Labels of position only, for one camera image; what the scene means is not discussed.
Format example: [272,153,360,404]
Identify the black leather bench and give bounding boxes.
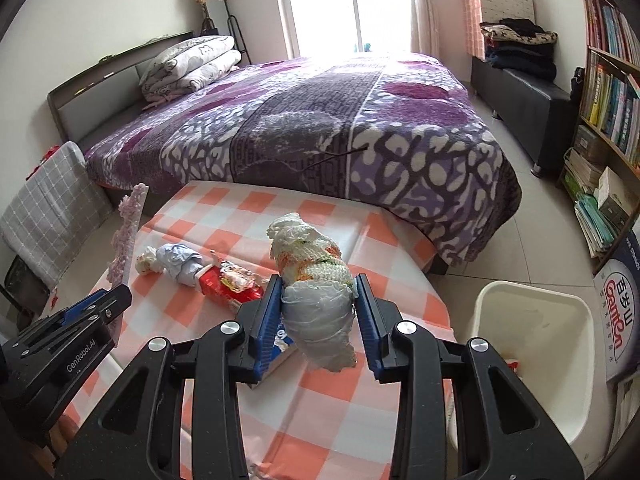
[470,55,573,176]

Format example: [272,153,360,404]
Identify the row of colourful books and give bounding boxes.
[580,52,640,156]
[582,0,640,61]

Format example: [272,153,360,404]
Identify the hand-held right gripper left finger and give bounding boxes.
[54,274,285,480]

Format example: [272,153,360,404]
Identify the white drawer cabinet pink cover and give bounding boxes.
[462,0,536,58]

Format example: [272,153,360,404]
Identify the flat white box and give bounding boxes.
[564,147,603,196]

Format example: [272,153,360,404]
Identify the white plastic bag bundle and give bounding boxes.
[266,212,358,373]

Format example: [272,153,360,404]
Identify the stack of white papers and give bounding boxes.
[607,370,640,461]

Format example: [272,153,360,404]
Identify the orange checked tablecloth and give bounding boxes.
[50,180,453,480]

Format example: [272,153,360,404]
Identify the small brown box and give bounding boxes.
[574,125,608,163]

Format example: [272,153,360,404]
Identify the blue and white carton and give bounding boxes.
[250,322,297,391]

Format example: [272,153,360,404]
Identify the red snack packet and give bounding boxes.
[200,257,265,311]

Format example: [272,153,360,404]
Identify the glass balcony door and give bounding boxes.
[270,0,416,58]

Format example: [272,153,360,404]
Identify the folded dark clothes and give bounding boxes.
[485,42,558,81]

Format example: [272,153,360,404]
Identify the crumpled pale plastic bag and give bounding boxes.
[136,242,206,288]

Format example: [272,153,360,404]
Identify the blue water carton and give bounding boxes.
[592,230,640,383]

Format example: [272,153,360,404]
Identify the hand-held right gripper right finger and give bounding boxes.
[354,274,586,480]

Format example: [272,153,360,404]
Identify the cream plastic bin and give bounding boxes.
[447,281,596,453]

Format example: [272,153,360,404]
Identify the white curtain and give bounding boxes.
[410,0,441,56]

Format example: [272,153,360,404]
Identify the leopard print blanket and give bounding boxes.
[481,24,558,47]

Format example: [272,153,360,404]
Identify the stack of teal booklets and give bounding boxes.
[574,194,621,258]

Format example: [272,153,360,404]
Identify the black metal coat rack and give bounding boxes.
[197,0,251,66]

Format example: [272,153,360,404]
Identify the wooden bookshelf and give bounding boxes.
[562,0,640,261]

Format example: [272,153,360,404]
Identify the white tissue box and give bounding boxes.
[597,166,633,231]

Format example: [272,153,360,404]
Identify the black garment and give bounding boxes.
[499,18,538,36]

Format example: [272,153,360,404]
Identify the grey checked cloth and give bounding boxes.
[0,141,113,288]

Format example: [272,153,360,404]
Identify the red cloth item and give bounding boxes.
[25,145,61,181]

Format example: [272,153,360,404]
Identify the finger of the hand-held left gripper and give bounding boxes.
[55,285,132,333]

